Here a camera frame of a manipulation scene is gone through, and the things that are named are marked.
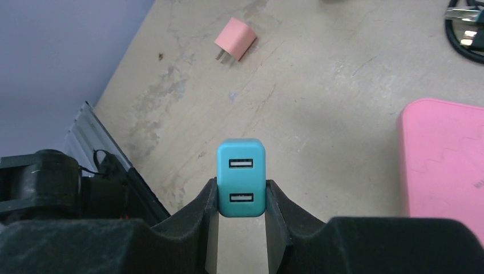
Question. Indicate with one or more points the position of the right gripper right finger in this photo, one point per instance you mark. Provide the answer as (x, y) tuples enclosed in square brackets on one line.
[(298, 242)]

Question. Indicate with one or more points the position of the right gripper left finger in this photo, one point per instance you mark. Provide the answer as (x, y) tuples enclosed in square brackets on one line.
[(186, 242)]

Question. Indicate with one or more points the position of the teal plug adapter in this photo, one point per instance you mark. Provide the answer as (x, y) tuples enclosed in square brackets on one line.
[(241, 177)]

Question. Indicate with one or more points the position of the pink power socket block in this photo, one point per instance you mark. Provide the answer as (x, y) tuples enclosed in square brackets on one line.
[(441, 161)]

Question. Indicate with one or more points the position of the salmon pink plug adapter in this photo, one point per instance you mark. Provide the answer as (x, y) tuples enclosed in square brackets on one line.
[(234, 40)]

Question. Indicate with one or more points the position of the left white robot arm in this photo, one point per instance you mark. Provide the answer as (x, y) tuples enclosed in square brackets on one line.
[(50, 185)]

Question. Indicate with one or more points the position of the aluminium frame rail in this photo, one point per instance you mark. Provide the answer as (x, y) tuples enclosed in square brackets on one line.
[(98, 140)]

